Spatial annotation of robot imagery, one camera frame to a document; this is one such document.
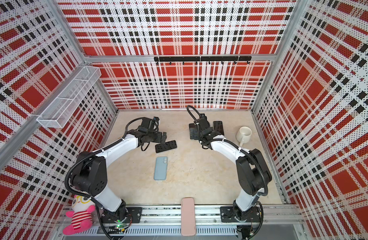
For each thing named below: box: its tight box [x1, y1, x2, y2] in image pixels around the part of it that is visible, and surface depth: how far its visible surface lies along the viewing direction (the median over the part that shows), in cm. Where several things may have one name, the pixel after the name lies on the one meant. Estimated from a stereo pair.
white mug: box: [236, 126, 253, 147], surface depth 100 cm
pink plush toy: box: [63, 195, 96, 235], surface depth 71 cm
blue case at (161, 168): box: [154, 156, 168, 181], surface depth 93 cm
